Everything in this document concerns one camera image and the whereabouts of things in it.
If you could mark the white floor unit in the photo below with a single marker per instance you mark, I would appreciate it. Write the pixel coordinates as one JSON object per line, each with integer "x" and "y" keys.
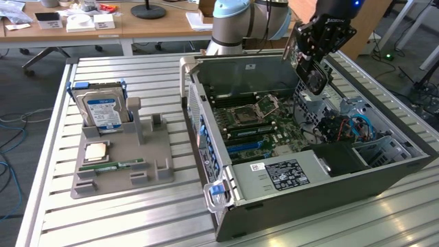
{"x": 373, "y": 43}

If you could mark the silver hard disk blue caddy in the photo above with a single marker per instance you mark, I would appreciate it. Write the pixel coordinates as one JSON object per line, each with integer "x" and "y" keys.
{"x": 100, "y": 110}

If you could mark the grey cup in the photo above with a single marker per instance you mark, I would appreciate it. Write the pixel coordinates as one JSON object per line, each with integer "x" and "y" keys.
{"x": 49, "y": 3}

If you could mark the brown cardboard box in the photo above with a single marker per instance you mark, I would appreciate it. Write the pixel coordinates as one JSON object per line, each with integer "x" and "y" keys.
{"x": 205, "y": 7}

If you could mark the white paper stack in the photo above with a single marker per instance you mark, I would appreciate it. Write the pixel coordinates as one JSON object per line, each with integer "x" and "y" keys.
{"x": 196, "y": 23}

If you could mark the beige tape roll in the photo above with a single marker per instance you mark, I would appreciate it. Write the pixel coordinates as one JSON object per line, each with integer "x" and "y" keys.
{"x": 64, "y": 3}

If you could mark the metal socket cover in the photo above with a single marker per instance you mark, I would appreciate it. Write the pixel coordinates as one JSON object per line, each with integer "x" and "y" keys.
{"x": 266, "y": 105}

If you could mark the white red label card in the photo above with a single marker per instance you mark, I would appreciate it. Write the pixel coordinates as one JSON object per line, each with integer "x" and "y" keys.
{"x": 17, "y": 27}

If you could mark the grey power supply unit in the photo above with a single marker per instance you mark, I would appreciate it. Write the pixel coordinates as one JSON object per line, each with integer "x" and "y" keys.
{"x": 253, "y": 180}

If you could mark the white box black top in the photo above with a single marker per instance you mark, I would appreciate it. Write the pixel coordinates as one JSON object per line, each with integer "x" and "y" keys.
{"x": 48, "y": 21}

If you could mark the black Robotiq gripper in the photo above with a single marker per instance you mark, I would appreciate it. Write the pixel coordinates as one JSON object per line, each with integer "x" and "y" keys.
{"x": 337, "y": 10}

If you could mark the black Nvidia graphics card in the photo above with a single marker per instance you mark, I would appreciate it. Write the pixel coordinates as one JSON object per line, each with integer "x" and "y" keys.
{"x": 315, "y": 77}

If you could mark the small silver disk bay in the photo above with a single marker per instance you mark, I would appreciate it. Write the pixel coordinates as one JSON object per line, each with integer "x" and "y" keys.
{"x": 384, "y": 151}

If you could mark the clear plastic bag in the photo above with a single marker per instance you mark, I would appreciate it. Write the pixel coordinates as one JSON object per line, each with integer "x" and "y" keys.
{"x": 13, "y": 13}

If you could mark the wooden cabinet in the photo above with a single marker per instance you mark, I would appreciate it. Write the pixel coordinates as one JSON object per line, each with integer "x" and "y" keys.
{"x": 303, "y": 10}

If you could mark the dark packet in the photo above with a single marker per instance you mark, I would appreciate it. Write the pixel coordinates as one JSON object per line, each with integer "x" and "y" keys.
{"x": 86, "y": 6}

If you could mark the grey plastic parts rack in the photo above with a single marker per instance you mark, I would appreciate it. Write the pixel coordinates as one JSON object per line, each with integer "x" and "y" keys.
{"x": 126, "y": 154}

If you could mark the white desk frame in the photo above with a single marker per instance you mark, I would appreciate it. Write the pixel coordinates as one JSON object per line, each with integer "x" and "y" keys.
{"x": 431, "y": 56}

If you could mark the white box with tape roll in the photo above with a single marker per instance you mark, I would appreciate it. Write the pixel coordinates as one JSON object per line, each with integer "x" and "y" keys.
{"x": 80, "y": 24}

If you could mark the red small item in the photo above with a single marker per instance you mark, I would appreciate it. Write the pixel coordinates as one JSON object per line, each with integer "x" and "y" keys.
{"x": 106, "y": 8}

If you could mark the black round lamp base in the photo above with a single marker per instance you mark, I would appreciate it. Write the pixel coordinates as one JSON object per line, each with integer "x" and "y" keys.
{"x": 146, "y": 13}

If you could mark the small white box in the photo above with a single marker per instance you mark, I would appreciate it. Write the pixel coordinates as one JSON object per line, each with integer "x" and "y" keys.
{"x": 102, "y": 21}

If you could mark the silver chipset heatsink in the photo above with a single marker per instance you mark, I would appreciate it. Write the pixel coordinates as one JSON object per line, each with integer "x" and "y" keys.
{"x": 285, "y": 150}

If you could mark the wooden desk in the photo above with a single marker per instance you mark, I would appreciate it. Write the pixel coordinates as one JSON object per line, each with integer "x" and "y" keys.
{"x": 170, "y": 28}
{"x": 33, "y": 36}

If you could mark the dark grey open PC case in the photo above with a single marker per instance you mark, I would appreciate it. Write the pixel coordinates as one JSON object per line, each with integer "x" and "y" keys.
{"x": 308, "y": 213}

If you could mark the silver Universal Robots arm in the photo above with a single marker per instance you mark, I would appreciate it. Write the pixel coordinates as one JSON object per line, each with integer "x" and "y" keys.
{"x": 232, "y": 25}

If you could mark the CPU socket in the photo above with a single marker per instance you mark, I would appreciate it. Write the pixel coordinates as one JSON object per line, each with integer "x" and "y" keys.
{"x": 244, "y": 114}

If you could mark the silver CPU chip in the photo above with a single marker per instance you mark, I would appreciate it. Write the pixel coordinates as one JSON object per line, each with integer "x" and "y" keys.
{"x": 94, "y": 152}

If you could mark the green RAM stick white label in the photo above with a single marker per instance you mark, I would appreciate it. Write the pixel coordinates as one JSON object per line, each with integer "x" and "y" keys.
{"x": 109, "y": 166}

